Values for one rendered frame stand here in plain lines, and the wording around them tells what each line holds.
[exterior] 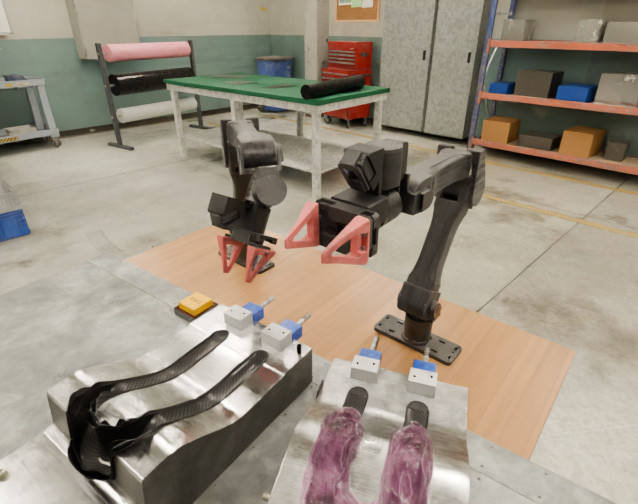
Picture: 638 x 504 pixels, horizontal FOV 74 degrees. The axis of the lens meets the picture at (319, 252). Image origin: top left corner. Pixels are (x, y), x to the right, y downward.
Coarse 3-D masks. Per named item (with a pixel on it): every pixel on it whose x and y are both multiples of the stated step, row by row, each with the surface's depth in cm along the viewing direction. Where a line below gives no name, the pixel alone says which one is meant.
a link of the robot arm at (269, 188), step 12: (276, 144) 83; (240, 156) 81; (240, 168) 82; (264, 168) 75; (276, 168) 75; (264, 180) 75; (276, 180) 76; (252, 192) 79; (264, 192) 75; (276, 192) 76; (264, 204) 77; (276, 204) 76
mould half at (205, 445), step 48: (192, 336) 87; (240, 336) 87; (192, 384) 76; (288, 384) 80; (48, 432) 70; (192, 432) 63; (240, 432) 71; (0, 480) 62; (48, 480) 62; (96, 480) 62; (144, 480) 55; (192, 480) 64
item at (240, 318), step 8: (272, 296) 98; (248, 304) 94; (264, 304) 96; (224, 312) 89; (232, 312) 89; (240, 312) 89; (248, 312) 89; (256, 312) 92; (224, 320) 90; (232, 320) 88; (240, 320) 87; (248, 320) 89; (256, 320) 92; (240, 328) 88
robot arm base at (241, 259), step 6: (228, 246) 140; (246, 246) 128; (228, 252) 136; (240, 252) 129; (246, 252) 129; (228, 258) 133; (240, 258) 130; (246, 258) 130; (258, 258) 132; (240, 264) 130; (270, 264) 129; (252, 270) 127; (264, 270) 127
